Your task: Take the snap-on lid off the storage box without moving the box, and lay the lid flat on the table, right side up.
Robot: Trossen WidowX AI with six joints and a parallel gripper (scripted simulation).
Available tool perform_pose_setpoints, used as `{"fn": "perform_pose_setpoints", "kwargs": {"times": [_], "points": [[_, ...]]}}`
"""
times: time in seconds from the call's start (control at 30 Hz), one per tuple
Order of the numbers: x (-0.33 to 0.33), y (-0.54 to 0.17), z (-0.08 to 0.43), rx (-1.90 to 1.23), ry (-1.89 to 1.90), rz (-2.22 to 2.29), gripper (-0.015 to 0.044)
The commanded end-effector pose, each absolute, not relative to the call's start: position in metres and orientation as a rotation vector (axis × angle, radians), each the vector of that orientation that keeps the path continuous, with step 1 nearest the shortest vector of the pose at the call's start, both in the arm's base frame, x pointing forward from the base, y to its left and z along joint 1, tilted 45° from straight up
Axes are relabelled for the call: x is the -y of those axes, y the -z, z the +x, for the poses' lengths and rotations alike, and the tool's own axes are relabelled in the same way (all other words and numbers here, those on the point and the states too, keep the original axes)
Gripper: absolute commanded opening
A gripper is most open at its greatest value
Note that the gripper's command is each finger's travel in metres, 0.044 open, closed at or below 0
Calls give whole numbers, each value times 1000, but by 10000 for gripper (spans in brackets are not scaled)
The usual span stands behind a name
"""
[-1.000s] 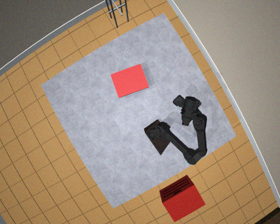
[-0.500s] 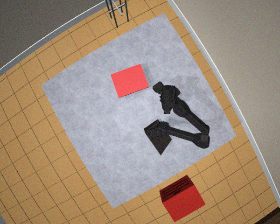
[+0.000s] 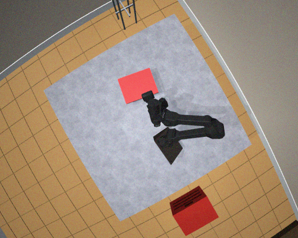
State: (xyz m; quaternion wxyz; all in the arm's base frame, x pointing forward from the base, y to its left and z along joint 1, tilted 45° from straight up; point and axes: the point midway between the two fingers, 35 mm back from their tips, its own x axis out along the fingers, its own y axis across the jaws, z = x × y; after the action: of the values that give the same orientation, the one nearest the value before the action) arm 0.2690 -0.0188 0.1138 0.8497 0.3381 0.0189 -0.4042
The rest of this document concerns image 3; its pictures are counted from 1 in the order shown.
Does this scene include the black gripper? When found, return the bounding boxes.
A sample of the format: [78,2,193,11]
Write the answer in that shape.
[142,90,155,113]

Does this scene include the red panel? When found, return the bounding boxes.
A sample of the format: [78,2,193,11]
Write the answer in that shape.
[118,68,158,104]

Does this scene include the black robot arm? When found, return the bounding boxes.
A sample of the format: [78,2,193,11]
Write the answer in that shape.
[148,98,225,149]

